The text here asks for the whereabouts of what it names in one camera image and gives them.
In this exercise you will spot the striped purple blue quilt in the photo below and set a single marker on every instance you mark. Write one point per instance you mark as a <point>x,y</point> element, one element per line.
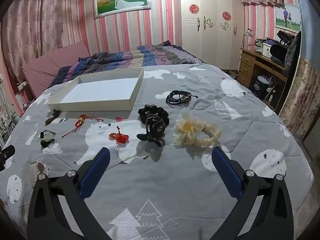
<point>140,55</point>

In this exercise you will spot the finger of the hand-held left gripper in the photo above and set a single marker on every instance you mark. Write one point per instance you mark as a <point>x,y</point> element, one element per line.
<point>6,153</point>

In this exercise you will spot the black bag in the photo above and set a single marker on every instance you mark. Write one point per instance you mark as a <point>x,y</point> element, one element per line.
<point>280,50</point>

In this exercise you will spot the white power strip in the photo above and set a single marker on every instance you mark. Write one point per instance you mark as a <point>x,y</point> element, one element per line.
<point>21,85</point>

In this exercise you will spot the small black clear charm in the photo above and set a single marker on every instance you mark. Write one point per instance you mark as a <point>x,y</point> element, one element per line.
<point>47,142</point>

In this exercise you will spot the large framed wedding photo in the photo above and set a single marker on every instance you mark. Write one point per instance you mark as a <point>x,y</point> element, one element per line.
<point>120,1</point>

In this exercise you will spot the floral patterned cloth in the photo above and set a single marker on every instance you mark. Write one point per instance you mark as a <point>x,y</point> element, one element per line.
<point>300,100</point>

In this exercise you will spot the cream flower scrunchie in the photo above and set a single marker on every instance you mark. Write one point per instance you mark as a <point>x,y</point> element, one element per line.
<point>186,130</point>

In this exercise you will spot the pink patterned curtain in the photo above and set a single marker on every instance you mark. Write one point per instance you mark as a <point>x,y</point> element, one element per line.
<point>30,25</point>

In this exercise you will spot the red knot charm with beads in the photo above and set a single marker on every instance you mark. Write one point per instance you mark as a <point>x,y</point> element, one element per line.
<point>81,121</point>

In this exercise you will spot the black hair claw clip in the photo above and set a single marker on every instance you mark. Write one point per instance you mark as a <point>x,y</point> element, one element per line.
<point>152,120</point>

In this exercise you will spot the white wardrobe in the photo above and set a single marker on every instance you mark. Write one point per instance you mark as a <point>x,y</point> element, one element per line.
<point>212,37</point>

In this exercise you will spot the small framed couple photo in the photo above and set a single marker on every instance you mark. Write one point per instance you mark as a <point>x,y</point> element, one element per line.
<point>287,17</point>

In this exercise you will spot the orange red knotted charm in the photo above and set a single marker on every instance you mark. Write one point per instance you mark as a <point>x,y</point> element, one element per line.
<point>122,138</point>

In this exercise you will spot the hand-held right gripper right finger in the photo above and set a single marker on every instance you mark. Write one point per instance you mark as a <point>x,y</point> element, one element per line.
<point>228,175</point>

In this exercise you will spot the wooden desk with drawers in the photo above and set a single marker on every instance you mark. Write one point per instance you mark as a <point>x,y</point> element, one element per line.
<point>246,66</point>

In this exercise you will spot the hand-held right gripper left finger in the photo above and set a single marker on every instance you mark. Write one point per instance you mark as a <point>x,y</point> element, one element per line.
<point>94,173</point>

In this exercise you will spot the desk lamp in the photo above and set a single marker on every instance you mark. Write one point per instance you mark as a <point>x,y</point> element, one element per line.
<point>248,32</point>

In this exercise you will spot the white shallow cardboard box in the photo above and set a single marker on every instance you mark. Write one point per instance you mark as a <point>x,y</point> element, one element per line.
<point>100,90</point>

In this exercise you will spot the grey polar bear blanket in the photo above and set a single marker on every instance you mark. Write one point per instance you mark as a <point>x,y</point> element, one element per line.
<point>175,180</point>

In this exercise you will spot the dark hanging jacket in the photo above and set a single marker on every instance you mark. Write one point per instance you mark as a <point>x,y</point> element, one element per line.
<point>293,52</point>

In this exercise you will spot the white storage box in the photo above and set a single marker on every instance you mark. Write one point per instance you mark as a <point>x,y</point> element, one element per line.
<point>267,50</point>

